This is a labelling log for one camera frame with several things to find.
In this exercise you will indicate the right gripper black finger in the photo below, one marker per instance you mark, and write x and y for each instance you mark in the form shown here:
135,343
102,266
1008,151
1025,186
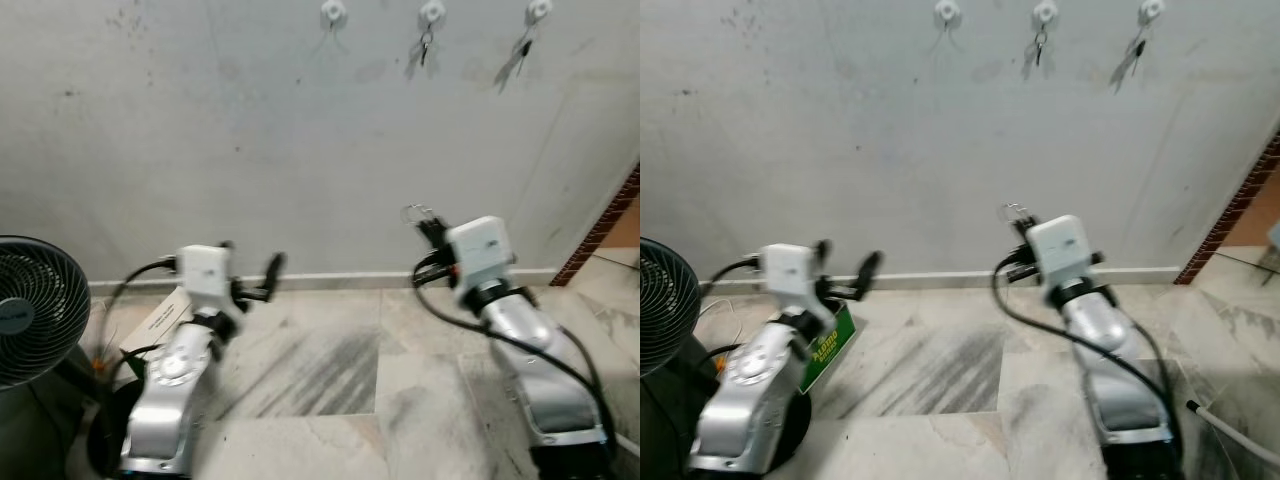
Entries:
427,232
1019,232
439,232
1030,235

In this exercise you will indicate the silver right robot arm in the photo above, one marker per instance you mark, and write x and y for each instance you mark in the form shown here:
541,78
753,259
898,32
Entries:
1110,370
530,360

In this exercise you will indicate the green and white cardboard box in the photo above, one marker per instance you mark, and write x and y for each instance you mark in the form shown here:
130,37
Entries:
830,350
160,320

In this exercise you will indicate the brown brick pattern strip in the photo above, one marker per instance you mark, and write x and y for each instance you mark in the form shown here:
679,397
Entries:
600,225
1230,205

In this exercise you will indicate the small dark key bunch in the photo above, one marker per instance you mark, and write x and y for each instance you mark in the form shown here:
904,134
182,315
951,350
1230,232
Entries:
1039,48
425,48
1136,52
522,52

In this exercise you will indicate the white pipe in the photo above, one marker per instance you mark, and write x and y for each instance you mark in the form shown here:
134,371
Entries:
1235,432
628,443

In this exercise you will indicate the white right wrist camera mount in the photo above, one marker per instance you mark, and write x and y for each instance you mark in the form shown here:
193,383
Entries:
1060,248
480,250

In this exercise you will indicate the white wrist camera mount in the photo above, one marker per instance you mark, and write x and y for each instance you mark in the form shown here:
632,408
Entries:
1060,248
790,272
205,272
480,250

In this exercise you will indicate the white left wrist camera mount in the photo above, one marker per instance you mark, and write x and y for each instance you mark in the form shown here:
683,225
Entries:
790,272
205,272

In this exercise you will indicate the black pedestal fan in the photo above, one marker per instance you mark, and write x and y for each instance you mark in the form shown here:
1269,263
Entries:
665,300
40,300

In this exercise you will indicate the white wall hook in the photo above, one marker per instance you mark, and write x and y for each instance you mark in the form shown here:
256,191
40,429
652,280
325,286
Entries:
431,12
947,13
1151,10
538,10
1045,12
333,13

